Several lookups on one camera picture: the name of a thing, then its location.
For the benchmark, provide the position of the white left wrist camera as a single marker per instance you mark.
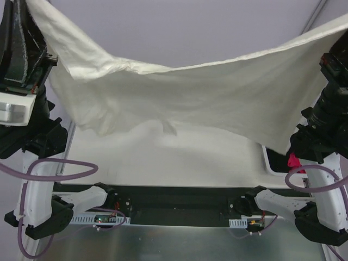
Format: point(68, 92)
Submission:
point(16, 110)

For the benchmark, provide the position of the pink garment in basket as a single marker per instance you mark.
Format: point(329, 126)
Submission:
point(293, 162)

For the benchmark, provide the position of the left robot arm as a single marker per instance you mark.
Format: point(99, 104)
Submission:
point(26, 126)

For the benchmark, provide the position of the right aluminium frame post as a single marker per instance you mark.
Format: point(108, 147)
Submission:
point(313, 16)

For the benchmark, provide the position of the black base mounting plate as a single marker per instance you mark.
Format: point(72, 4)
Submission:
point(182, 206)

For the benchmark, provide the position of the right white cable duct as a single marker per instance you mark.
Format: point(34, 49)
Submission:
point(238, 223)

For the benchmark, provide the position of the left white cable duct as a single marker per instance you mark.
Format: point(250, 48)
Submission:
point(94, 219)

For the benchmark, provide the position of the white cable duct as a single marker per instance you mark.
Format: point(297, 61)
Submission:
point(94, 219)
point(238, 223)

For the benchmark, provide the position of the black garment in basket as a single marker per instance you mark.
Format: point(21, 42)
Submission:
point(277, 162)

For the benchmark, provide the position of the white plastic laundry basket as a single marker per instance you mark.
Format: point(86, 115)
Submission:
point(268, 166)

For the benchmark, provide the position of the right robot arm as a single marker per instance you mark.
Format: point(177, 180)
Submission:
point(318, 145)

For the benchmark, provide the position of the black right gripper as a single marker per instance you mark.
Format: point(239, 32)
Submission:
point(334, 75)

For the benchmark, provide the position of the cream white t shirt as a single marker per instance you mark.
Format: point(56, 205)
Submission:
point(259, 95)

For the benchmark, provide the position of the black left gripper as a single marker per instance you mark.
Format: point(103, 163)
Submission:
point(30, 82)

